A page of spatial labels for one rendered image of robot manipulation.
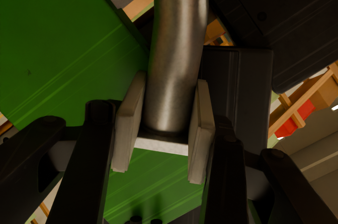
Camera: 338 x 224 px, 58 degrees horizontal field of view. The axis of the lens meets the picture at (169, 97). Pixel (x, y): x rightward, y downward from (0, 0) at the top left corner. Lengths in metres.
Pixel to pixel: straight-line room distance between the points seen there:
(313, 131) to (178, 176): 9.52
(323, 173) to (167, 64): 7.76
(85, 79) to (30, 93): 0.04
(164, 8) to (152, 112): 0.06
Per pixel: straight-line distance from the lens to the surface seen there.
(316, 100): 4.27
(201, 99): 0.16
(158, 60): 0.17
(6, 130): 0.42
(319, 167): 7.84
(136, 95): 0.15
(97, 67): 0.21
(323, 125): 9.73
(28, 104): 0.24
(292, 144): 9.78
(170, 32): 0.16
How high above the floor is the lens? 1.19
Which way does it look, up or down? level
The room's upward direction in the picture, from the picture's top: 146 degrees clockwise
